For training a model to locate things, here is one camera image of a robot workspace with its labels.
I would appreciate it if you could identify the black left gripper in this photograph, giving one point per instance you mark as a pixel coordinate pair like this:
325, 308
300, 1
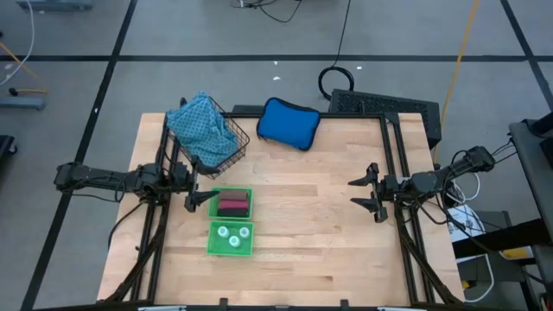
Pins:
183, 181

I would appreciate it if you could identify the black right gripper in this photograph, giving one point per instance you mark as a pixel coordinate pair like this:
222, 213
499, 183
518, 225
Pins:
395, 188

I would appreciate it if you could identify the brown bandage roll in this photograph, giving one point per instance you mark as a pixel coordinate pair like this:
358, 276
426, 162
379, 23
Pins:
234, 195

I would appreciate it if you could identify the pink bandage roll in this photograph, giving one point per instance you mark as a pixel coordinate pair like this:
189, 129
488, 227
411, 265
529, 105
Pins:
234, 204

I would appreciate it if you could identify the black bandage roll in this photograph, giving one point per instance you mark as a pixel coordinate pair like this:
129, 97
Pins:
233, 212

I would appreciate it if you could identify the blue patterned cloth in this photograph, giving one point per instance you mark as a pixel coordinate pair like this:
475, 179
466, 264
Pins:
201, 129

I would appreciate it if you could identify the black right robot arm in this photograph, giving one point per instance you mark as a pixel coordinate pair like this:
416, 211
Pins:
432, 181

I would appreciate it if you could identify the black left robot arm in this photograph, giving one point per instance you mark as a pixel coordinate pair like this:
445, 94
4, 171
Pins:
99, 177

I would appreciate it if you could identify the green plastic basket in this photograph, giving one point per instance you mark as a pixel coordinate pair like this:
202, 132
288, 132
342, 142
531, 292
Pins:
216, 248
212, 203

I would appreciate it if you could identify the blue padded pouch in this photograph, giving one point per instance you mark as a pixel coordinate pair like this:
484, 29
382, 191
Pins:
288, 123

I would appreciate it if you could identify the grey equipment cart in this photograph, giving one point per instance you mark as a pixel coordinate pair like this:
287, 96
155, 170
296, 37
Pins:
533, 164

